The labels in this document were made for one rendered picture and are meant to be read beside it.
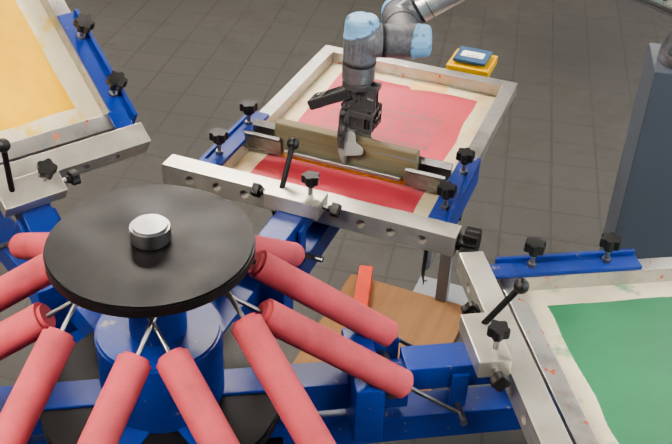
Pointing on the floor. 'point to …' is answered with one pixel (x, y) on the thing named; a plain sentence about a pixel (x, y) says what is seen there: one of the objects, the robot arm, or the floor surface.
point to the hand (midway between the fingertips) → (345, 154)
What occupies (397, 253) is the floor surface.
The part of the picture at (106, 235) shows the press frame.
